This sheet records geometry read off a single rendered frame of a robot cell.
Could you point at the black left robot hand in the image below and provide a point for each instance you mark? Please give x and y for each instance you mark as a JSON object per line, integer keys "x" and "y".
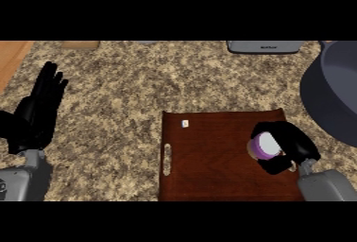
{"x": 36, "y": 110}

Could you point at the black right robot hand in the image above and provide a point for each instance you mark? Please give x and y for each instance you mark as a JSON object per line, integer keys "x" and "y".
{"x": 297, "y": 141}

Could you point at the purple-rimmed can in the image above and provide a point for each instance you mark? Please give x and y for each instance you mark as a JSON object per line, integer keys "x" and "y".
{"x": 265, "y": 145}

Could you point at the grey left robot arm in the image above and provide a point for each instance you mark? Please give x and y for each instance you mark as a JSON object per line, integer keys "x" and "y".
{"x": 23, "y": 179}

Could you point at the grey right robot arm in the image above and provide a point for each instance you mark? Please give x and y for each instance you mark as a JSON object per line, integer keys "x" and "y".
{"x": 324, "y": 184}

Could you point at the dark grey pot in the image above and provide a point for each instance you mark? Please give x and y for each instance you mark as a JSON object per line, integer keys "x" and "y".
{"x": 332, "y": 91}

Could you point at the dark brown wooden tray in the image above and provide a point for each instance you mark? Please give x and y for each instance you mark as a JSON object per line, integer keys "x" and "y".
{"x": 219, "y": 157}

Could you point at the orange wooden board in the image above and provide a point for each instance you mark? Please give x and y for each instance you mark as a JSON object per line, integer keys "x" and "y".
{"x": 12, "y": 60}

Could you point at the pale wooden block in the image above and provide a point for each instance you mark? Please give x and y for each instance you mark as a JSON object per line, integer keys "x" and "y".
{"x": 80, "y": 44}

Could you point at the grey appliance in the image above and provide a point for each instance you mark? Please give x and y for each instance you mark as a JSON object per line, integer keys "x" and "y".
{"x": 265, "y": 46}

